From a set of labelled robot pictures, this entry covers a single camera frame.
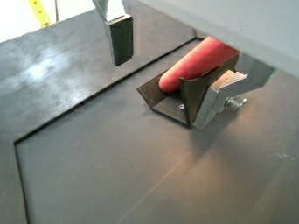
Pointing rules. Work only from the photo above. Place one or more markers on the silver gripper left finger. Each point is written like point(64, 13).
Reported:
point(119, 29)

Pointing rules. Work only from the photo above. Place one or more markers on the red oval cylinder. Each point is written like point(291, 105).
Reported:
point(207, 56)

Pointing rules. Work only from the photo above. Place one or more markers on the black cradle fixture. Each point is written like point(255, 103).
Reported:
point(180, 105)

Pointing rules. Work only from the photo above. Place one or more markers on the yellow tape measure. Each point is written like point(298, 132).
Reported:
point(40, 13)

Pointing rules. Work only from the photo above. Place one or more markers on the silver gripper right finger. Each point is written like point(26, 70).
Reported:
point(247, 75)

